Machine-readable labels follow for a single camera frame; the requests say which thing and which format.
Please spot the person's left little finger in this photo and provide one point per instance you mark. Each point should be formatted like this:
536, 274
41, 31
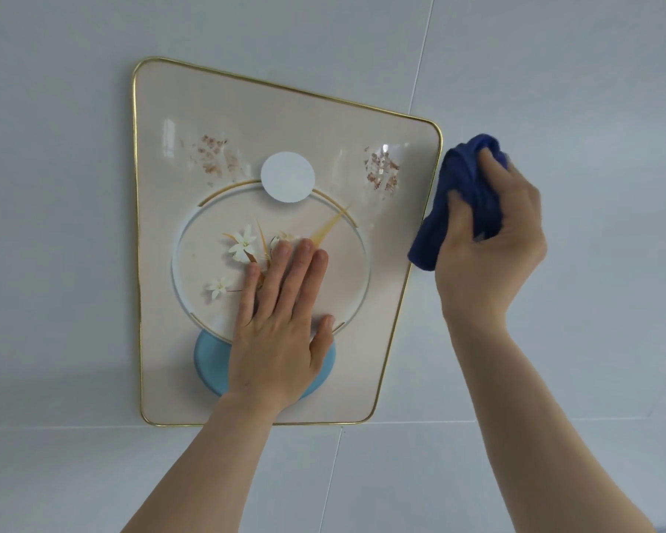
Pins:
248, 296

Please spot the person's left thumb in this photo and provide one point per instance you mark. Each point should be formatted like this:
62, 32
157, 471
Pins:
323, 344

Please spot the gold-edged floral wall picture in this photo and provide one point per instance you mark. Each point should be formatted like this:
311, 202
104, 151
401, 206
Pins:
194, 338

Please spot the person's left forearm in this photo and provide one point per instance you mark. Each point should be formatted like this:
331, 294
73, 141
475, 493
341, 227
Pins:
211, 471

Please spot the person's right thumb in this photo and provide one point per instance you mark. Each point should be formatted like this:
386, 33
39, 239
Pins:
460, 219

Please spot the person's right forearm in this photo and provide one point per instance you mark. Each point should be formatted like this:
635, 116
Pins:
538, 438

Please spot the person's right hand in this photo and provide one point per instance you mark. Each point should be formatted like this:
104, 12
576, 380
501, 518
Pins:
494, 266

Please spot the dark blue cloth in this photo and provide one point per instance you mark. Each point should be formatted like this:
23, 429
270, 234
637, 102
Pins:
466, 172

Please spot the person's left middle finger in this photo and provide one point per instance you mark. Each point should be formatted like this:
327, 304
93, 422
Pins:
298, 277

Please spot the person's left hand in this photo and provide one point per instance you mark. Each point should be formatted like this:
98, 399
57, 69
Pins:
275, 355

